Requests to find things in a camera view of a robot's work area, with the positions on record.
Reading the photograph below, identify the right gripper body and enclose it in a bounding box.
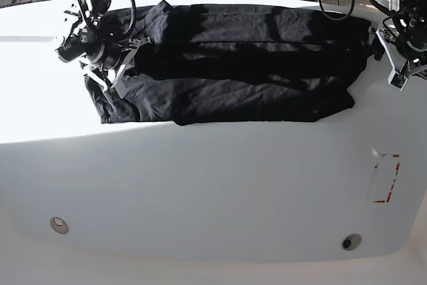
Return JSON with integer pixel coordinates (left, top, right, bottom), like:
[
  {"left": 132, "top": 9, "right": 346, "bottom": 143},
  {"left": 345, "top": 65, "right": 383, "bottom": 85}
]
[{"left": 88, "top": 43, "right": 127, "bottom": 70}]

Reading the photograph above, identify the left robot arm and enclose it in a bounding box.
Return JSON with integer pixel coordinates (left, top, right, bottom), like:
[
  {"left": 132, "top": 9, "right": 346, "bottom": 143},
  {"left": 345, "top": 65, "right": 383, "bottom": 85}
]
[{"left": 368, "top": 0, "right": 426, "bottom": 90}]

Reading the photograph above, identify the left round table grommet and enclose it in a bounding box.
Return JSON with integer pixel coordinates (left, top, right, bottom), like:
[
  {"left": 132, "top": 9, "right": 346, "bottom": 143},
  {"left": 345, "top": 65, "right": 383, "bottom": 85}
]
[{"left": 49, "top": 217, "right": 69, "bottom": 235}]

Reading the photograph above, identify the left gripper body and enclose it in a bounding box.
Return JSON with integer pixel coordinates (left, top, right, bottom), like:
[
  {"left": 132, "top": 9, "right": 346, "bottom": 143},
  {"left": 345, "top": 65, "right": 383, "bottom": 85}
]
[{"left": 396, "top": 36, "right": 426, "bottom": 61}]

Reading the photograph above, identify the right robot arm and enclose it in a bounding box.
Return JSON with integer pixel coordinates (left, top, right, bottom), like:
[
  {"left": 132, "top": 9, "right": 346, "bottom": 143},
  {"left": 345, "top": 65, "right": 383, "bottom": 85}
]
[{"left": 55, "top": 0, "right": 151, "bottom": 103}]

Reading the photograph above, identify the red tape rectangle marking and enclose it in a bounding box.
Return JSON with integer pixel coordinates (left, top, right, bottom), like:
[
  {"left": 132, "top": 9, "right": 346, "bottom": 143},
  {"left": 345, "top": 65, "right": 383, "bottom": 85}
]
[{"left": 370, "top": 154, "right": 401, "bottom": 204}]

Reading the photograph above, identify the round table grommet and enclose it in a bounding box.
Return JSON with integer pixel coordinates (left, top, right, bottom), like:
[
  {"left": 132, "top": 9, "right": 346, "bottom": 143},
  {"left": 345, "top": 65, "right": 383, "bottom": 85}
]
[
  {"left": 49, "top": 217, "right": 69, "bottom": 235},
  {"left": 341, "top": 234, "right": 362, "bottom": 251}
]

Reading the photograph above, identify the right round table grommet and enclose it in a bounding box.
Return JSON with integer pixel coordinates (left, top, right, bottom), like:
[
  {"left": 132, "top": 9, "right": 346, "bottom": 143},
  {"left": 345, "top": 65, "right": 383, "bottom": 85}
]
[{"left": 341, "top": 234, "right": 362, "bottom": 251}]

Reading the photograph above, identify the black t-shirt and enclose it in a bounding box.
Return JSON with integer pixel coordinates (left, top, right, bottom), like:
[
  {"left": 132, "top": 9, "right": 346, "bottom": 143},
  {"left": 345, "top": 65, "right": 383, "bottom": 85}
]
[{"left": 85, "top": 1, "right": 371, "bottom": 125}]

